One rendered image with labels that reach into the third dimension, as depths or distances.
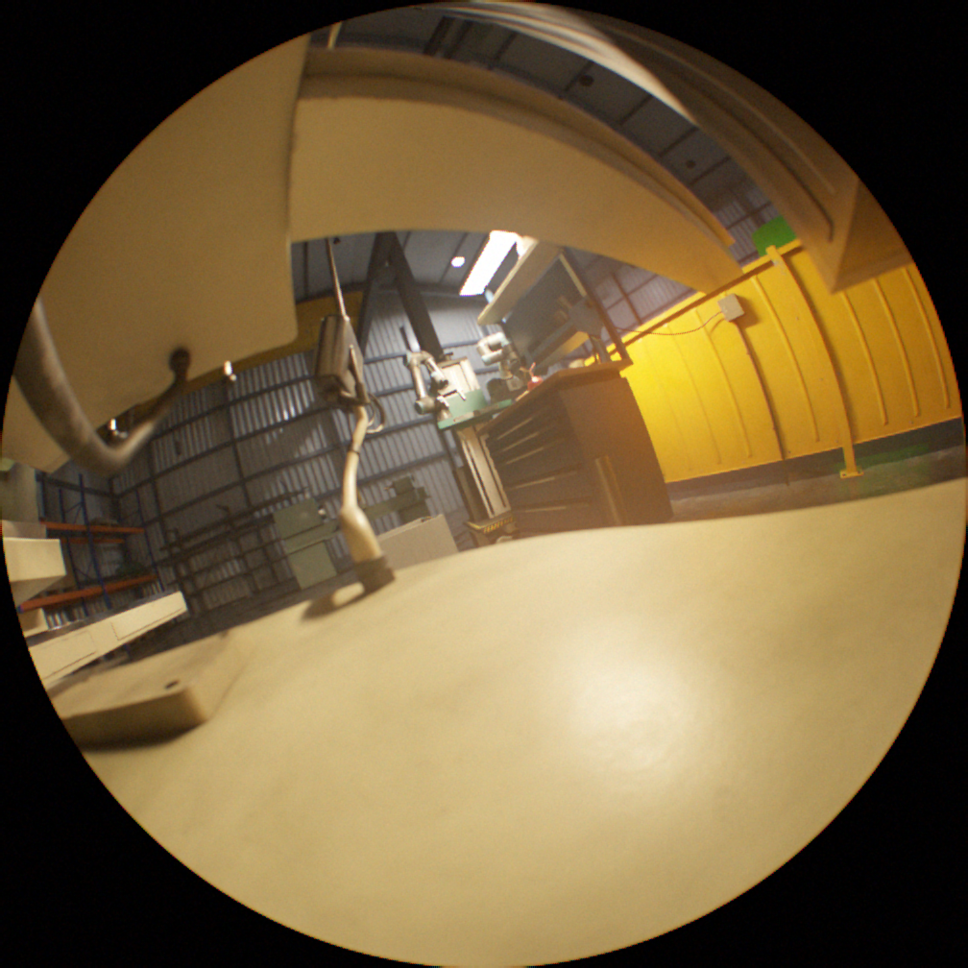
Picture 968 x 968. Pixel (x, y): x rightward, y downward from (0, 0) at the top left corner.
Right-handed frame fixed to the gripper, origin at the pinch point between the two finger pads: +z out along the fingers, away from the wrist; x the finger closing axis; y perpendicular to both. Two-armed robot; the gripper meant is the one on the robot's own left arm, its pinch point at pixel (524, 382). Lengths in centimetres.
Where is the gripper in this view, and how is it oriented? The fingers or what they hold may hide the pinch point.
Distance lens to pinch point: 198.2
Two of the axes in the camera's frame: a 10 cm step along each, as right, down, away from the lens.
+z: 3.6, 9.3, 0.2
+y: -8.6, 3.4, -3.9
